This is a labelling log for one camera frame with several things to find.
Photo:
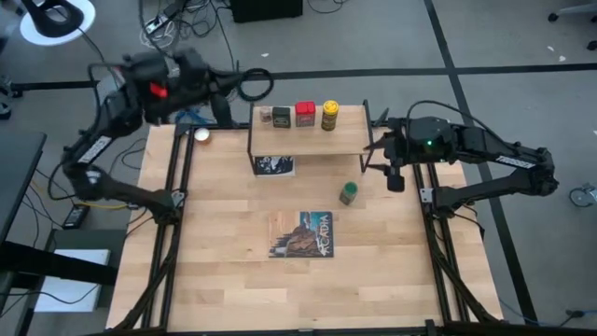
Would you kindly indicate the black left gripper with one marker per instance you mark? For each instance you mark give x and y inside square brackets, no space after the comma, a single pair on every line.
[196,77]

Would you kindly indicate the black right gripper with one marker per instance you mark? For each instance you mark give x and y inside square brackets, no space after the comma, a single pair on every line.
[396,144]

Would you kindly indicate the small clear glass jar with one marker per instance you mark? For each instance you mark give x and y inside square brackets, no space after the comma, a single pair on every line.
[266,115]

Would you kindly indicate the green-lid spice jar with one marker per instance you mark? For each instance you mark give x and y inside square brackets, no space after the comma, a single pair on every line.
[349,192]

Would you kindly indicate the dark green spice tin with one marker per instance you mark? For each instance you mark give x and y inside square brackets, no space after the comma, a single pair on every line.
[281,117]

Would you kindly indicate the yellow-lid spice jar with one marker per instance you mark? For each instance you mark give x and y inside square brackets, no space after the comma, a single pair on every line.
[330,116]

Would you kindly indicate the red-lid spice tin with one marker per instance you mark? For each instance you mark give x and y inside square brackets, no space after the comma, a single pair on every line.
[305,114]

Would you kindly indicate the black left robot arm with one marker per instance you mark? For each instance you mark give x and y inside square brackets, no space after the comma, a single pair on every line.
[112,186]

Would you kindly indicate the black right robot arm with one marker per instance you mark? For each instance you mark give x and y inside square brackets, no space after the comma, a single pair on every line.
[494,154]

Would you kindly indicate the red tag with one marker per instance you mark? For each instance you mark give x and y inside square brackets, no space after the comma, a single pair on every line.
[158,90]

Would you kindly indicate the black box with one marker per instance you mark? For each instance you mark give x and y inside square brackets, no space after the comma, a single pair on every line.
[266,9]

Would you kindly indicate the white power strip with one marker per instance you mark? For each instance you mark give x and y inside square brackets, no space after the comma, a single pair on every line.
[156,24]

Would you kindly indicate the Acadia national park picture board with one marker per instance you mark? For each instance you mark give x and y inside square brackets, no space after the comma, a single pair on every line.
[303,235]

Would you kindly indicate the floor lamp with round base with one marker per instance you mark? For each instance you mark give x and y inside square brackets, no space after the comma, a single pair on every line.
[84,14]

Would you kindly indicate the black power adapter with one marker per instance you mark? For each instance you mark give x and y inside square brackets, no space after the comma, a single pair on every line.
[75,217]

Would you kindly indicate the caster wheel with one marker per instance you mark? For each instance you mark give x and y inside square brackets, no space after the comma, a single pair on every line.
[583,196]

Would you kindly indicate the black desk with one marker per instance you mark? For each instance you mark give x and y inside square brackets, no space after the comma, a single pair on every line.
[18,177]

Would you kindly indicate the black beam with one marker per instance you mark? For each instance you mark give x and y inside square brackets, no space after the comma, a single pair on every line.
[56,266]

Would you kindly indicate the office chair base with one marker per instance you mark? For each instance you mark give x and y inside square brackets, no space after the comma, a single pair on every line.
[573,9]

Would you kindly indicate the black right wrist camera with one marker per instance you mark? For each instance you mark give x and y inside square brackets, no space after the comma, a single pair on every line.
[395,182]

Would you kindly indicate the wooden shelf with black frame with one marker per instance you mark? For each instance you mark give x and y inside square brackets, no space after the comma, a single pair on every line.
[308,140]

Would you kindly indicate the black aluminium table frame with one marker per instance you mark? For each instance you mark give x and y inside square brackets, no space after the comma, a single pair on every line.
[161,261]

